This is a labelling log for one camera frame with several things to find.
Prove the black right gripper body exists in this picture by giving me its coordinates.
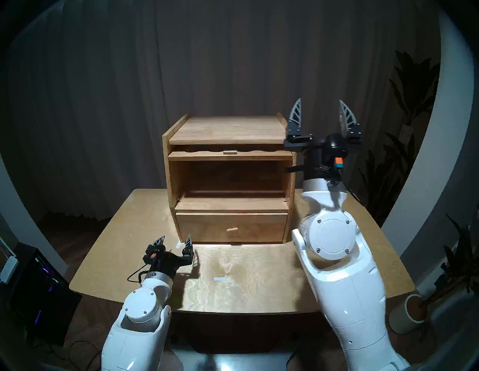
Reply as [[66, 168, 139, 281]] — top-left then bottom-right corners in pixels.
[[284, 138, 362, 182]]

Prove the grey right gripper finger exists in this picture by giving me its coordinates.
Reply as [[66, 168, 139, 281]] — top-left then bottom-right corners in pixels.
[[286, 98, 313, 141], [339, 99, 362, 142]]

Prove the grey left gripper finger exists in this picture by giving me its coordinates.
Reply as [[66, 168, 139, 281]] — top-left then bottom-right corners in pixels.
[[147, 235, 165, 255], [182, 234, 195, 264]]

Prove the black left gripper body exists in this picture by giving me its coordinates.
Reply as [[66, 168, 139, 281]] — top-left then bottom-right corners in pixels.
[[144, 251, 190, 279]]

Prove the wooden sliding door with peg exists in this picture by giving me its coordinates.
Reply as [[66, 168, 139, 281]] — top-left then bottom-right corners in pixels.
[[168, 150, 293, 161]]

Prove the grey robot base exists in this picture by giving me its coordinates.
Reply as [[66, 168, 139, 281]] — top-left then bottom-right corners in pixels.
[[170, 348, 296, 371]]

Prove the wooden cabinet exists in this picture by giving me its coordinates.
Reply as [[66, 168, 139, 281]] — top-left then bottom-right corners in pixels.
[[162, 113, 298, 244]]

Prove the tall dark leafy plant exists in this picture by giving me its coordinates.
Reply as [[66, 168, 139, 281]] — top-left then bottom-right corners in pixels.
[[357, 49, 442, 225]]

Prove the white pillar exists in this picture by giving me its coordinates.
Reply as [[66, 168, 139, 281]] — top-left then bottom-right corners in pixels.
[[382, 11, 479, 270], [0, 157, 70, 277]]

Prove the black computer tower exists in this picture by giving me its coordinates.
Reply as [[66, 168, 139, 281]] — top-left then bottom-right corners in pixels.
[[9, 243, 83, 346]]

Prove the grey curtain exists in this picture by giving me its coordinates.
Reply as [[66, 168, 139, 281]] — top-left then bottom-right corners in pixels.
[[7, 0, 442, 221]]

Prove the white round plant pot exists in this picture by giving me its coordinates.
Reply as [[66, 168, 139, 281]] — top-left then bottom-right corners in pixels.
[[388, 294, 429, 335]]

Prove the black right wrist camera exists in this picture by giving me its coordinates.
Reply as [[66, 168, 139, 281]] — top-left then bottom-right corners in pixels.
[[325, 134, 348, 169]]

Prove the wooden drawer with peg handle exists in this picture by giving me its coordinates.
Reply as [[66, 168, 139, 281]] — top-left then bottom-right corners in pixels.
[[176, 212, 289, 243]]

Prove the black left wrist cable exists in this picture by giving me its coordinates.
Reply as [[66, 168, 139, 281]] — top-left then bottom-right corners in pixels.
[[126, 263, 150, 284]]

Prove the white wall device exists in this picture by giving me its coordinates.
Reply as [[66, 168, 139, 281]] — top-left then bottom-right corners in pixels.
[[0, 256, 19, 285]]

